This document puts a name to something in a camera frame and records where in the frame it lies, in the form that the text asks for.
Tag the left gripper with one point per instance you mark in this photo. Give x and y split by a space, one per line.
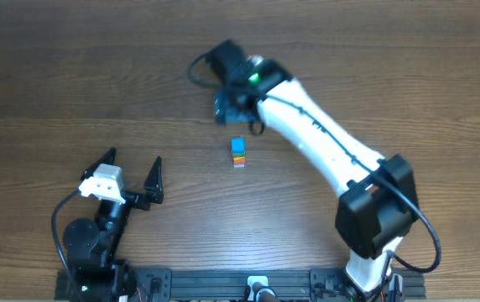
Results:
136 200

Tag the orange cube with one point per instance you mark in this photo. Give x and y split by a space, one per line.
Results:
239 159

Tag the green cube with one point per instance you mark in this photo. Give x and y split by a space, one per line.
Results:
238 155

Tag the blue cube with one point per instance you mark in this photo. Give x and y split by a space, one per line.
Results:
238 145

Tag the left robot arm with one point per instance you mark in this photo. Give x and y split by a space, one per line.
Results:
81 235

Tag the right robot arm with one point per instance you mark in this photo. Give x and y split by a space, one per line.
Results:
319 134

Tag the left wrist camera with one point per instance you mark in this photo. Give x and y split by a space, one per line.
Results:
101 184

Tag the mounting rail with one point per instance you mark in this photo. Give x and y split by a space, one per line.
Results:
206 285

